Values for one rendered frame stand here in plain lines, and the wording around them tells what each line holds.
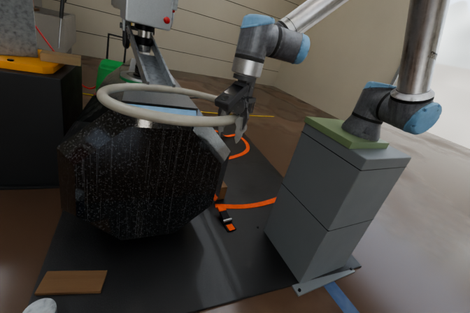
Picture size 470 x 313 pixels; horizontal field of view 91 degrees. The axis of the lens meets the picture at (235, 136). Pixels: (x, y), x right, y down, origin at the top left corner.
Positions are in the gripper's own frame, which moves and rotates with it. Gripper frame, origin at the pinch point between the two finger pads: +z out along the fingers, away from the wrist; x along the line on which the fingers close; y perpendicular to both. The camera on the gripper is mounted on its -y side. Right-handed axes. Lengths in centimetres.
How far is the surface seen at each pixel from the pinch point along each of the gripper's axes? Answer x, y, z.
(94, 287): 40, -16, 85
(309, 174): -25, 61, 25
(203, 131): 27.2, 28.9, 13.0
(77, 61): 127, 26, 0
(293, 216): -25, 62, 55
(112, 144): 50, -4, 21
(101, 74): 230, 110, 28
